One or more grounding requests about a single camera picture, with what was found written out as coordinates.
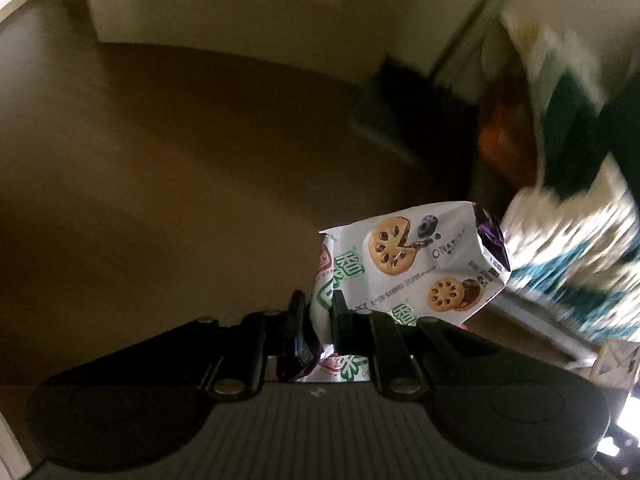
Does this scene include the white cookie snack bag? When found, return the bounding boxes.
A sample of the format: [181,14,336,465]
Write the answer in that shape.
[303,202,511,382]

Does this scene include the teal white quilted blanket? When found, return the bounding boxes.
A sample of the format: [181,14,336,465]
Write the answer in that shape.
[478,0,639,343]

